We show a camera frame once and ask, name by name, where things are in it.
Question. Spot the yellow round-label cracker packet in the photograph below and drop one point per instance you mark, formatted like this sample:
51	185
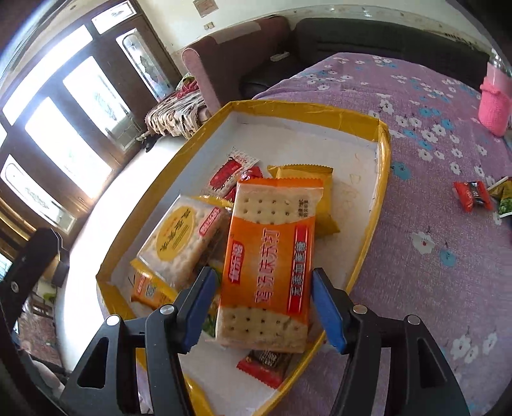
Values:
180	240

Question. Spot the large yellow biscuit packet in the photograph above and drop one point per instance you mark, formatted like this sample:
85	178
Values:
150	290

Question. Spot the red black candy wrapper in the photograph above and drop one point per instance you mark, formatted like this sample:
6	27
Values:
251	174

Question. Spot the wooden glazed door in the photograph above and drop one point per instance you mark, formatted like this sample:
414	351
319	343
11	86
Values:
52	92

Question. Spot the yellow-edged white tray box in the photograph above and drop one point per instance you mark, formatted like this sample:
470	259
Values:
352	160

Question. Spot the pink bottle knitted sleeve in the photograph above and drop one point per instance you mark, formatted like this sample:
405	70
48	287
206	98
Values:
496	108

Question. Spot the red brown candy packet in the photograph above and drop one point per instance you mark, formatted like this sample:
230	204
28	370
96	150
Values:
264	364

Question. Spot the plain yellow snack packet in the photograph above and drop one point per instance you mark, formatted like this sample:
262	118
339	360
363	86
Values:
328	208

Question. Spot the patterned chair cloth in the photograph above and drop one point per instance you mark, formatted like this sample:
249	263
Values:
172	108

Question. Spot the green pea snack packet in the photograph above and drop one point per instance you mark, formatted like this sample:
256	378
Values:
208	326

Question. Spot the wall notice card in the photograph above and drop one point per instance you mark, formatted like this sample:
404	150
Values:
204	7

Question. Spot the maroon armchair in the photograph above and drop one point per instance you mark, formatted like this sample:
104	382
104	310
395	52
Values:
224	68

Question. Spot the orange cracker packet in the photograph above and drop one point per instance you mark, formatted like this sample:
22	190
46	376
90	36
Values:
272	260

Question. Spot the green yellow snack packet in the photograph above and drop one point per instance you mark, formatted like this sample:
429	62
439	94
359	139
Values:
504	204

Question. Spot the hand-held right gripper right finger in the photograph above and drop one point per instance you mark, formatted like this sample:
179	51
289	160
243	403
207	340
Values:
328	312

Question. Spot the white remote control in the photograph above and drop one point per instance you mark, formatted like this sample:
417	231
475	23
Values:
280	56

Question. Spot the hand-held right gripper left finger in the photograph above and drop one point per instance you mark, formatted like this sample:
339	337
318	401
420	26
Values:
198	308

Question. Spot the black sofa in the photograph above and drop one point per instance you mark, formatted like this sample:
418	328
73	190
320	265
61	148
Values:
380	40

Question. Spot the red dark candy packet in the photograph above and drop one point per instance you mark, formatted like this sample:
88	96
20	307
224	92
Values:
470	196

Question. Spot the small white red sachet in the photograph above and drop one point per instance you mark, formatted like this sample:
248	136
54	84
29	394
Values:
228	172

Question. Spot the purple floral tablecloth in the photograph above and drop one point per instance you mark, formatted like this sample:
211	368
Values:
420	280

